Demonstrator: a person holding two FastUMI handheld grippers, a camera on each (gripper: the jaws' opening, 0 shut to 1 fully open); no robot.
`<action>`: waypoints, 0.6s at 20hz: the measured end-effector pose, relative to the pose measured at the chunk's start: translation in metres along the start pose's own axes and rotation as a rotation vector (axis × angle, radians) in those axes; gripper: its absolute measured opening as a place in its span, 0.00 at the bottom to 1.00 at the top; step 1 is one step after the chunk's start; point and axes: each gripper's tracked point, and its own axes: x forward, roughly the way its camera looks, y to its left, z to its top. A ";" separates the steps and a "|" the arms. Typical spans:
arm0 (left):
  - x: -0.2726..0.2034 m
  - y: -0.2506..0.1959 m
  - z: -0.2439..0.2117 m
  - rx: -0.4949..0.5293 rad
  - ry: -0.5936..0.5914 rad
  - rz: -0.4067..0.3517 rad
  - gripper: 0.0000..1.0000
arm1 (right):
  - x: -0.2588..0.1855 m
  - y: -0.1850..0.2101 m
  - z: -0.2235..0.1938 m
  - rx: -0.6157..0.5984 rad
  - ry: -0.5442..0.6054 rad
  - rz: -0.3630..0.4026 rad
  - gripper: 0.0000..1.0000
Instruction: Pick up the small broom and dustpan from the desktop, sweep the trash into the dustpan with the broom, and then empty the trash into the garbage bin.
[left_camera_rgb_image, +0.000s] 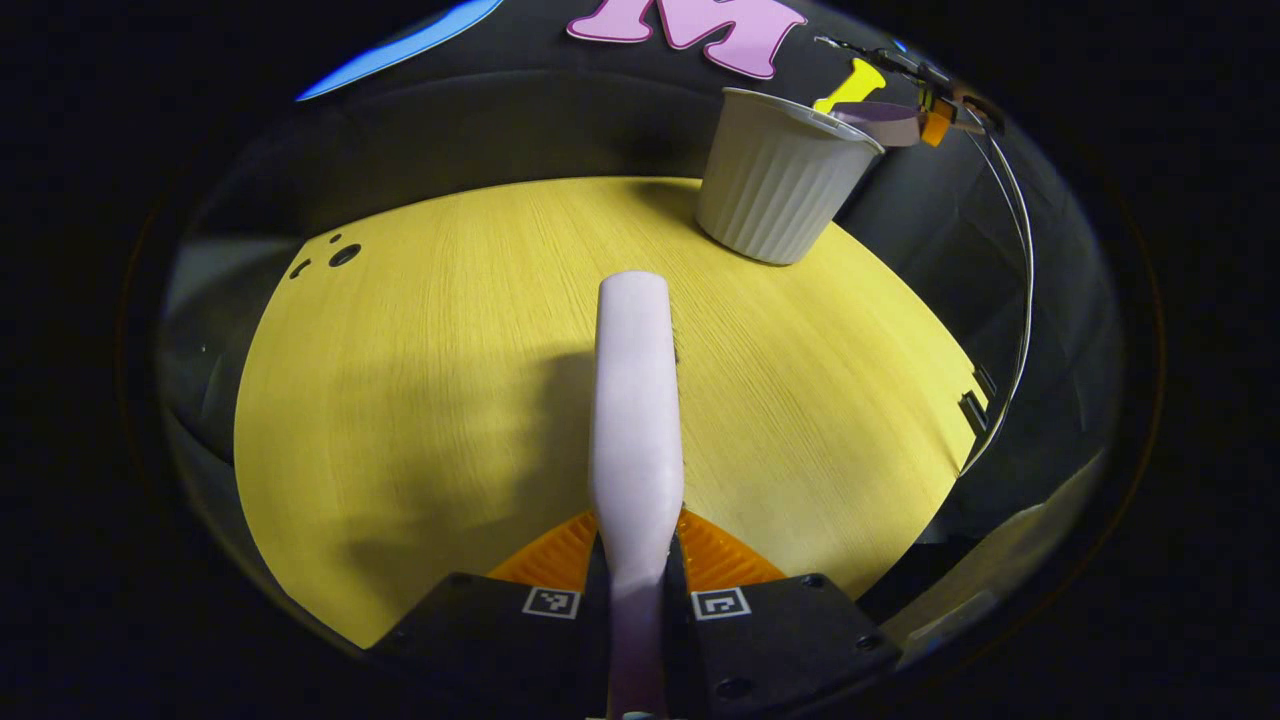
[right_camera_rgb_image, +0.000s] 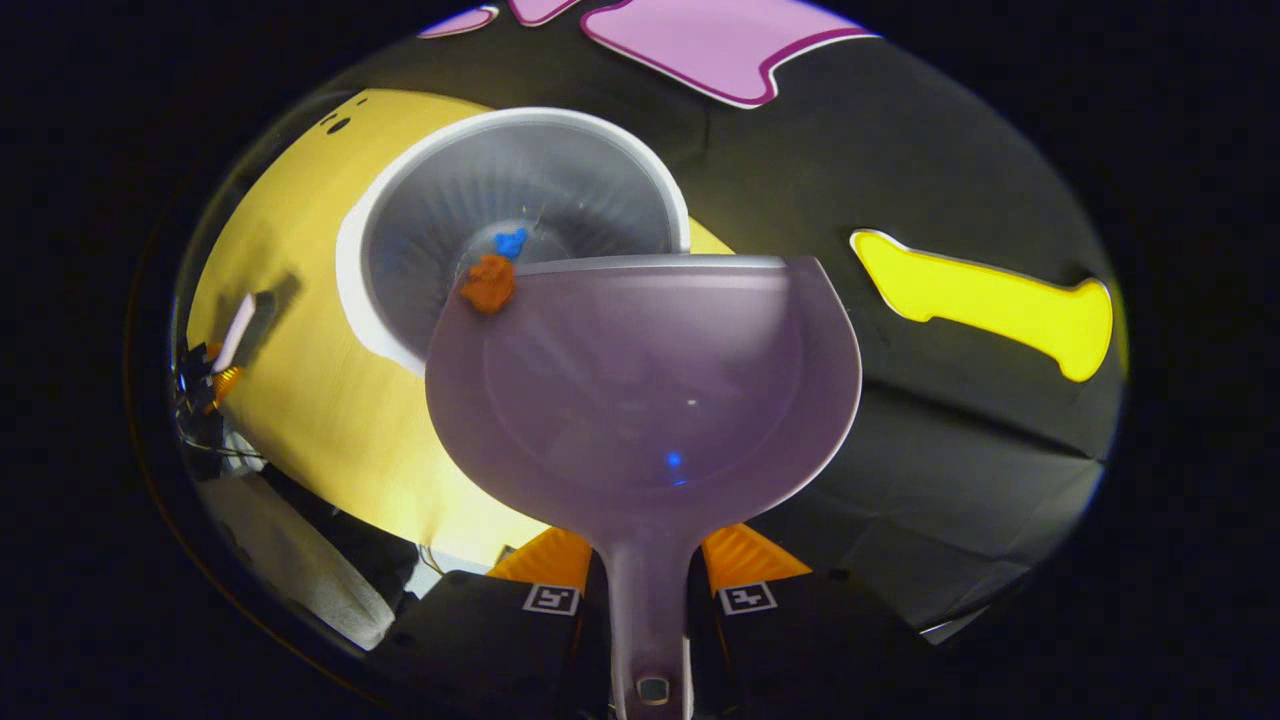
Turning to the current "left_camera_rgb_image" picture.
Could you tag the black backdrop cloth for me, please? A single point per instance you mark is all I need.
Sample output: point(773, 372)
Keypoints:
point(550, 120)

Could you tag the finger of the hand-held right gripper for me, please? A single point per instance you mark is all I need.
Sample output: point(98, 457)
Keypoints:
point(935, 122)

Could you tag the white ribbed garbage bin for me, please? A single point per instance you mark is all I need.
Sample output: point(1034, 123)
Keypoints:
point(775, 180)

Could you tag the pink and white dustpan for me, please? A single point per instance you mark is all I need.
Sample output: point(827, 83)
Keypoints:
point(885, 122)

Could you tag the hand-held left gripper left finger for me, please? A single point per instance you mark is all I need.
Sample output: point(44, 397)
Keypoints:
point(595, 650)

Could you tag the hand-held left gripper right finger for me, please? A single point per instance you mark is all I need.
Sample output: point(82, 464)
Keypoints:
point(678, 650)

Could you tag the small pink broom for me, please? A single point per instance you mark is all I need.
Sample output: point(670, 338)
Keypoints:
point(635, 400)

